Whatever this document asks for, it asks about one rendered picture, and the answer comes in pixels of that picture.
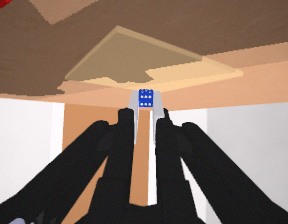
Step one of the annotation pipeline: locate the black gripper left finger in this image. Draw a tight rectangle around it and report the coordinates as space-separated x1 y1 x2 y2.
0 90 139 224

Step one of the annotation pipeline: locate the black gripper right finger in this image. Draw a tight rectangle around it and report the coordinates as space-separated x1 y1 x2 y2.
152 91 288 224

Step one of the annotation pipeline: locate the blue die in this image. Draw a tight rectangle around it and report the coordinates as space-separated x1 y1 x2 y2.
139 89 153 107

